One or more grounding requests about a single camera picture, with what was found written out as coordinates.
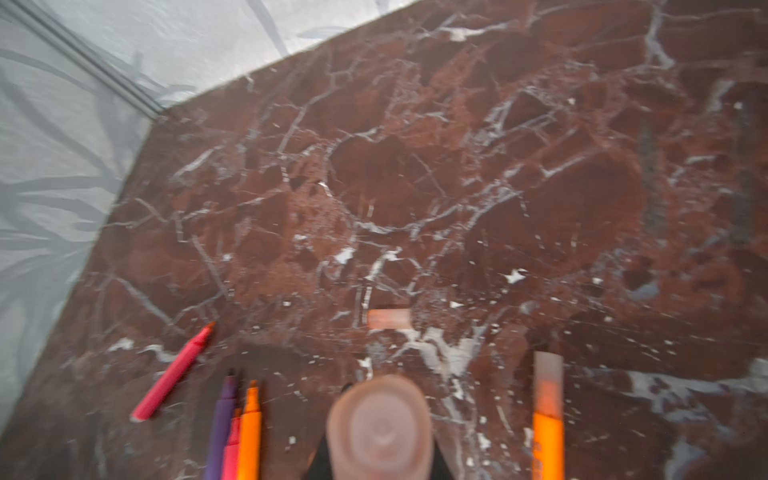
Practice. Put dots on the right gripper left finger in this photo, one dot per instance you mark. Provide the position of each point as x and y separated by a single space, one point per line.
319 467

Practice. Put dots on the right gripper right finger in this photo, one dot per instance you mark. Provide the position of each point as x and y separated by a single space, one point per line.
439 469

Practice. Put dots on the orange highlighter pen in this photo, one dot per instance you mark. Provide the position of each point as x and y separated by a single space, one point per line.
250 435
548 449

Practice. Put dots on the purple highlighter pen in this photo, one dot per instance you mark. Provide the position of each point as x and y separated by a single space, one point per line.
220 427

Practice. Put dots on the pink highlighter pen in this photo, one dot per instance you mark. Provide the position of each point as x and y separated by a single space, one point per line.
229 469
169 379

